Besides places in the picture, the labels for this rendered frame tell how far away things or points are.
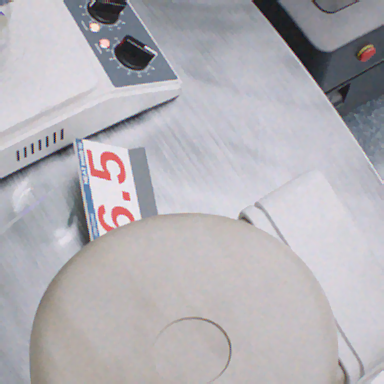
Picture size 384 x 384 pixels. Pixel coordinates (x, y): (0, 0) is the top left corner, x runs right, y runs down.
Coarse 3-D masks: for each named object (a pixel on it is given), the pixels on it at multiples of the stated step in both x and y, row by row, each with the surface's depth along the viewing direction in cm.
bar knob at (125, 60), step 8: (128, 40) 104; (136, 40) 104; (120, 48) 105; (128, 48) 104; (136, 48) 104; (144, 48) 104; (120, 56) 104; (128, 56) 105; (136, 56) 105; (144, 56) 105; (152, 56) 104; (128, 64) 104; (136, 64) 105; (144, 64) 105
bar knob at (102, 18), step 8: (96, 0) 105; (104, 0) 106; (112, 0) 106; (120, 0) 107; (88, 8) 106; (96, 8) 106; (104, 8) 106; (112, 8) 107; (120, 8) 107; (96, 16) 106; (104, 16) 107; (112, 16) 107
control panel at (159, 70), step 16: (64, 0) 106; (80, 0) 107; (80, 16) 105; (128, 16) 109; (96, 32) 105; (112, 32) 106; (128, 32) 107; (144, 32) 108; (96, 48) 104; (112, 48) 105; (112, 64) 104; (160, 64) 107; (112, 80) 103; (128, 80) 103; (144, 80) 104; (160, 80) 106
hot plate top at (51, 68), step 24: (24, 0) 103; (48, 0) 103; (24, 24) 102; (48, 24) 102; (24, 48) 101; (48, 48) 101; (72, 48) 101; (0, 72) 100; (24, 72) 100; (48, 72) 100; (72, 72) 100; (96, 72) 100; (0, 96) 99; (24, 96) 99; (48, 96) 99; (72, 96) 99; (0, 120) 98; (24, 120) 98
